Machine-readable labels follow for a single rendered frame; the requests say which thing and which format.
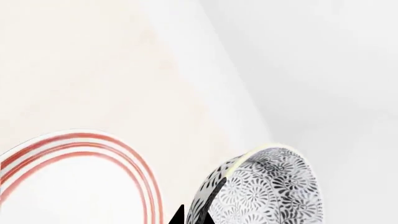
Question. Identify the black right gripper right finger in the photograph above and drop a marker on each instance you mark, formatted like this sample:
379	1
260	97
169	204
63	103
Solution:
209	219

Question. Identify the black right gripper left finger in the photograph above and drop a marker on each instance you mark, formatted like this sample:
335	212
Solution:
179	217

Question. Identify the black floral patterned bowl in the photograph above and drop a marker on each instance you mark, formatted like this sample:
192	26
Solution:
273	186

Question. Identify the white plate with red rings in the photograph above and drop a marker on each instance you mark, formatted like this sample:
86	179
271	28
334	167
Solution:
77	186

